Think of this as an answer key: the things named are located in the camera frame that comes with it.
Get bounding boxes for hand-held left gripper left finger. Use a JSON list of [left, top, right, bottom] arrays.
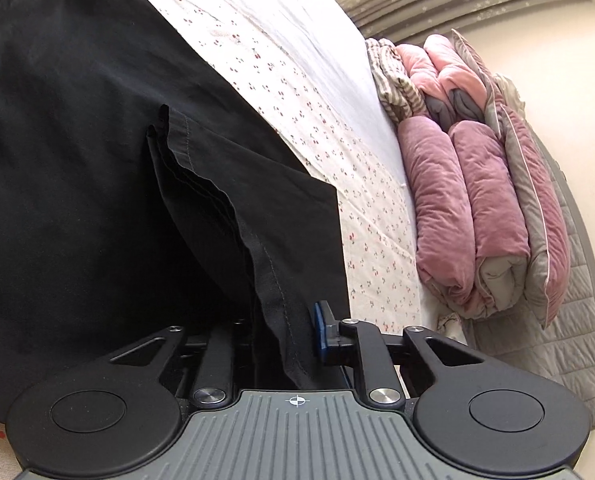
[[109, 320, 254, 409]]

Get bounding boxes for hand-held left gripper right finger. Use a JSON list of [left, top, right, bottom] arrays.
[[311, 301, 483, 406]]

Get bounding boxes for light pink folded quilt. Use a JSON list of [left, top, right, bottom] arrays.
[[394, 34, 499, 127]]

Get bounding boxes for black pants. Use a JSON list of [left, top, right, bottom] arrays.
[[0, 0, 351, 426]]

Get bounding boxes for striped folded cloth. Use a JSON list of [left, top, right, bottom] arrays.
[[366, 37, 429, 124]]

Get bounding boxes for mauve quilt with grey edging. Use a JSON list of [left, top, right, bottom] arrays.
[[450, 29, 572, 332]]

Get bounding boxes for cherry print bed sheet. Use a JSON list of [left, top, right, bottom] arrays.
[[0, 0, 424, 461]]

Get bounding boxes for light blue bed sheet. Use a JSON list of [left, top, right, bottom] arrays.
[[212, 0, 467, 347]]

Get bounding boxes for pink grey folded quilts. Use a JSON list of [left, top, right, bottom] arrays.
[[465, 74, 595, 432]]

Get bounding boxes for white crumpled cloth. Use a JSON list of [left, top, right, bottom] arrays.
[[436, 311, 467, 347]]

